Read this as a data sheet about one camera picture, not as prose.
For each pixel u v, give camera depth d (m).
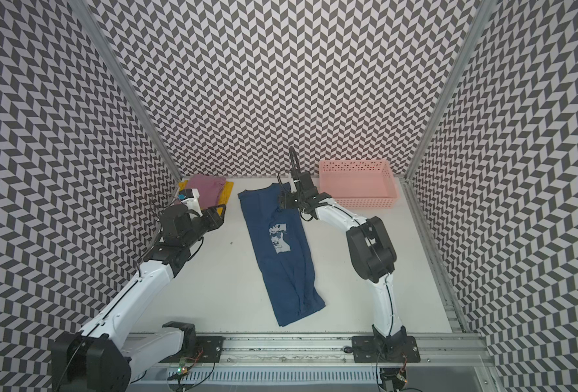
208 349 0.71
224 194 1.11
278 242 0.96
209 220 0.71
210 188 1.11
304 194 0.76
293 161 0.84
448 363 0.72
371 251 0.54
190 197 0.70
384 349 0.64
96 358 0.38
